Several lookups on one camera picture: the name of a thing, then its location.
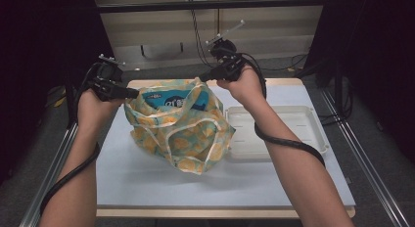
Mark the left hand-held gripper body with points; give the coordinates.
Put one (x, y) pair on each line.
(106, 78)

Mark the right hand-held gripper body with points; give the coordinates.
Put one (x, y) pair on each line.
(230, 62)

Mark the blue snack packet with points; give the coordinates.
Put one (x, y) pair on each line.
(176, 99)

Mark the lemon print cloth bag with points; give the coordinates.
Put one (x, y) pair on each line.
(182, 139)

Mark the white plastic tray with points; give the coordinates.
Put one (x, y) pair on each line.
(300, 122)

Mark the person's right hand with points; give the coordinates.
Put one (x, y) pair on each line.
(248, 86)

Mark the person's left hand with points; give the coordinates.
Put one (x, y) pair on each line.
(93, 111)

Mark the black stand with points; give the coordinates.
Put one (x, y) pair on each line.
(70, 106)

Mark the black curtain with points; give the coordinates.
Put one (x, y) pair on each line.
(375, 57)
(39, 41)

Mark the black horizontal bar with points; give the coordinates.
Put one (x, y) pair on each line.
(156, 6)

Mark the metal floor rail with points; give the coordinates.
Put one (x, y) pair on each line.
(55, 161)
(365, 161)

